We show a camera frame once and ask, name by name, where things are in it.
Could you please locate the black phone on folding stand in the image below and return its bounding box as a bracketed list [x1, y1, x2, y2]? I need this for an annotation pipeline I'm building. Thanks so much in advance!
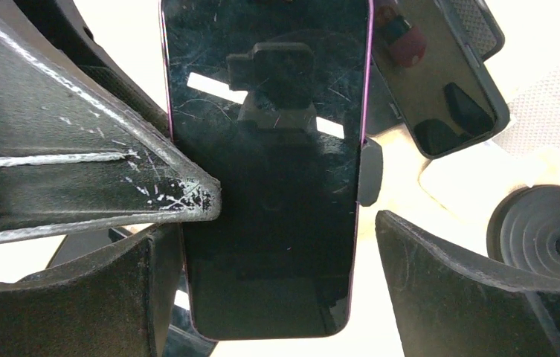
[372, 1, 509, 159]

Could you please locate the black folding phone stand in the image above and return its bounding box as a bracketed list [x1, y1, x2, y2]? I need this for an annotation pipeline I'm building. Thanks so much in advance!
[365, 64, 402, 136]

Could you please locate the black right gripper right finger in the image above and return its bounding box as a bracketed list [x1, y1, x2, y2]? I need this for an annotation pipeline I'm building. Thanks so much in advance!
[376, 210, 560, 356]

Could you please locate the black phone purple edge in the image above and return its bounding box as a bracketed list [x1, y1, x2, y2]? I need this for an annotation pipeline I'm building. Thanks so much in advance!
[160, 1, 373, 341]

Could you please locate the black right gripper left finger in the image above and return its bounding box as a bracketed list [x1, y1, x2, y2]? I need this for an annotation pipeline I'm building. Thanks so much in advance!
[0, 224, 183, 356]

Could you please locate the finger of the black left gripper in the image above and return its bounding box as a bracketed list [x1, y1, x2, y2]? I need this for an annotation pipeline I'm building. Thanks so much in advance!
[0, 1, 221, 244]
[15, 0, 170, 136]

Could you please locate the white silver phone stand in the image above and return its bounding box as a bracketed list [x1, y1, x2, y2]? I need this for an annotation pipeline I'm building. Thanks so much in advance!
[419, 63, 560, 222]

